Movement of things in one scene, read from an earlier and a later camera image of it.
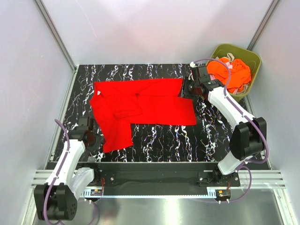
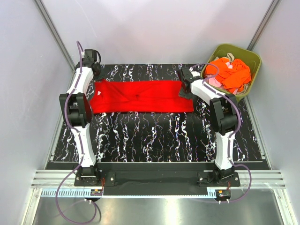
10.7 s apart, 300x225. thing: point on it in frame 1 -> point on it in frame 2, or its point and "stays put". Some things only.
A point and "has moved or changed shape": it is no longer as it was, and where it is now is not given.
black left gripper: (100, 139) -> (98, 64)
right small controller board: (223, 193) stays put
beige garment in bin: (229, 56) stays put
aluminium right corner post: (263, 25) stays put
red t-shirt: (116, 105) has moved or changed shape
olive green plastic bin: (251, 60) stays put
